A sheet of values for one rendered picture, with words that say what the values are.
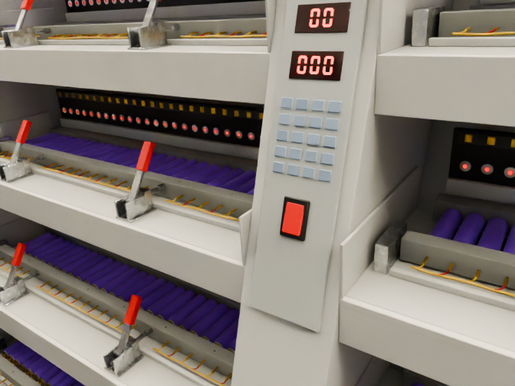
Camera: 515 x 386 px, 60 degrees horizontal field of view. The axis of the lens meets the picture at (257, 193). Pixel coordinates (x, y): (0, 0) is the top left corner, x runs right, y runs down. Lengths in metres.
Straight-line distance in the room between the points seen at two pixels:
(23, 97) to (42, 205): 0.32
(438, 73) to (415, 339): 0.19
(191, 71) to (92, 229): 0.24
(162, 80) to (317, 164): 0.21
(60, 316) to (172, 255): 0.29
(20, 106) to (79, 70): 0.35
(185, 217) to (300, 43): 0.24
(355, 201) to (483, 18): 0.17
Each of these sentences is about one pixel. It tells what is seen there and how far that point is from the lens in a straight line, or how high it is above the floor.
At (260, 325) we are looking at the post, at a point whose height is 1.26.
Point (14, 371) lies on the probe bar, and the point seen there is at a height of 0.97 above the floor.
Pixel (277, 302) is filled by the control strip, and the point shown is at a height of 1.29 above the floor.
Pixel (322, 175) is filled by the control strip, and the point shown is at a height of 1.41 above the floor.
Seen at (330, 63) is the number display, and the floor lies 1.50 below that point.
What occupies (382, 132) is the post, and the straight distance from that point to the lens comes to 0.39.
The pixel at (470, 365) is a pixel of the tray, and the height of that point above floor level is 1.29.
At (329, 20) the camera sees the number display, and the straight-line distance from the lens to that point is 0.37.
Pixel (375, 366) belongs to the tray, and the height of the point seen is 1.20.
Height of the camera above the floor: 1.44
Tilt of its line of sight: 9 degrees down
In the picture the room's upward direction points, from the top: 7 degrees clockwise
